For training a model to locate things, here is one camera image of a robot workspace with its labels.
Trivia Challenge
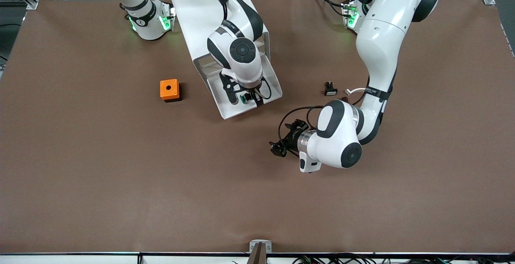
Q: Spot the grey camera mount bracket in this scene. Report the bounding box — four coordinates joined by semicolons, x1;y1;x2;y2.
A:
247;239;272;264

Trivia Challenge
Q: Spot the orange box with hole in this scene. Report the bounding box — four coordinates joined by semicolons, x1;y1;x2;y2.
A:
160;79;182;103

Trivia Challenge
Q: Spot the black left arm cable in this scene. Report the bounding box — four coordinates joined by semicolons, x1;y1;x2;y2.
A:
278;105;324;136

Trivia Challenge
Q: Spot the base connector box green light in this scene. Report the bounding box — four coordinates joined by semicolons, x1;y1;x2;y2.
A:
341;0;360;29
159;0;176;32

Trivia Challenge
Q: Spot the black base cable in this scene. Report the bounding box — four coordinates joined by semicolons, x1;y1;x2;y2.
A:
310;0;346;17

